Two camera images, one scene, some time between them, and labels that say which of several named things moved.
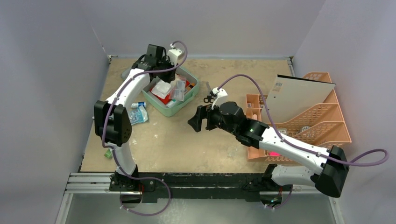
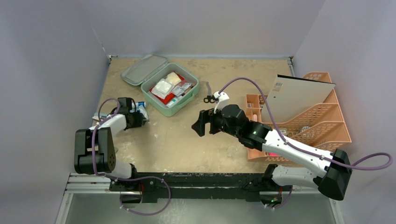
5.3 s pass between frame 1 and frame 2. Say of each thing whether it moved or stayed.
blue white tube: stayed
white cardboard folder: stayed
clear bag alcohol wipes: moved
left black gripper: moved
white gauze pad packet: stayed
